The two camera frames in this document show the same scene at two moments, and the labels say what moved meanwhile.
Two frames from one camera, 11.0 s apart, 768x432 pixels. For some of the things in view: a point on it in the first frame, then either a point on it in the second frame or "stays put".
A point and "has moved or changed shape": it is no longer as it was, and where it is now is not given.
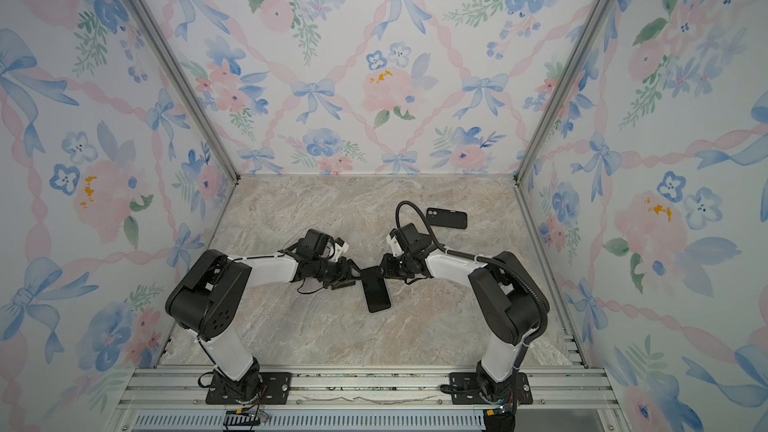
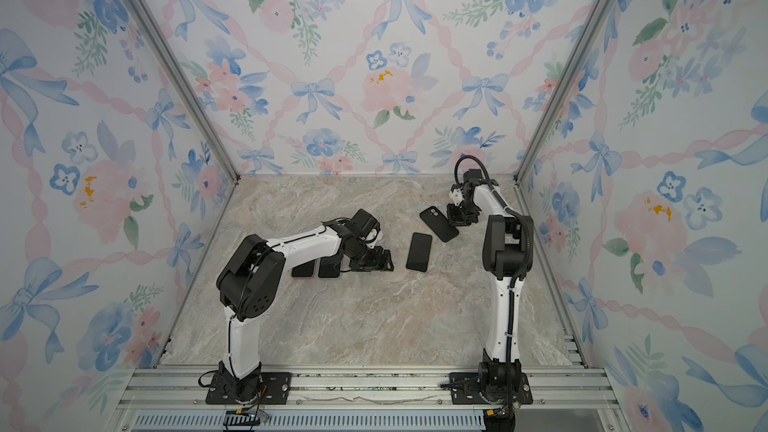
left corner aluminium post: [170, 60] stays put
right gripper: [387, 268] to [454, 220]
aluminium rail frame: [172, 399] stays put
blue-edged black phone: [376, 289] has moved or changed shape
